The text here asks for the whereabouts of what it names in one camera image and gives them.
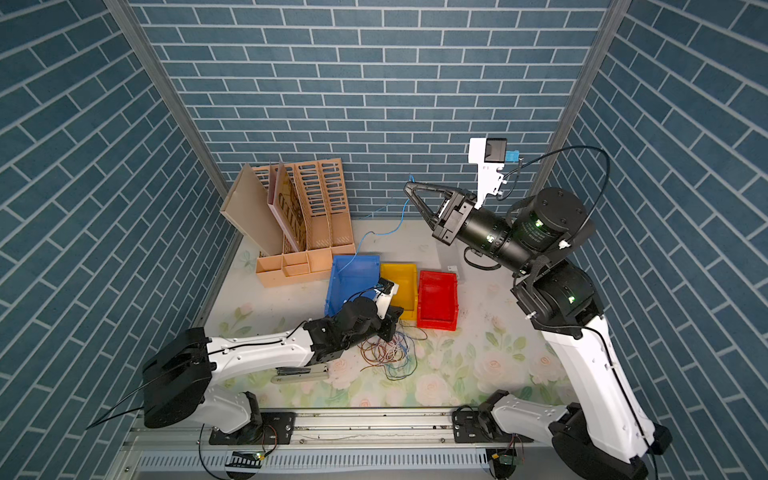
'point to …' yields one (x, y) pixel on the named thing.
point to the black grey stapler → (292, 374)
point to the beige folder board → (248, 211)
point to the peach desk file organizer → (322, 193)
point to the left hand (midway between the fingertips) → (411, 315)
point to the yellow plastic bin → (403, 274)
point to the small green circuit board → (507, 459)
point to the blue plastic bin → (352, 276)
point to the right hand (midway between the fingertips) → (413, 193)
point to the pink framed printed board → (286, 205)
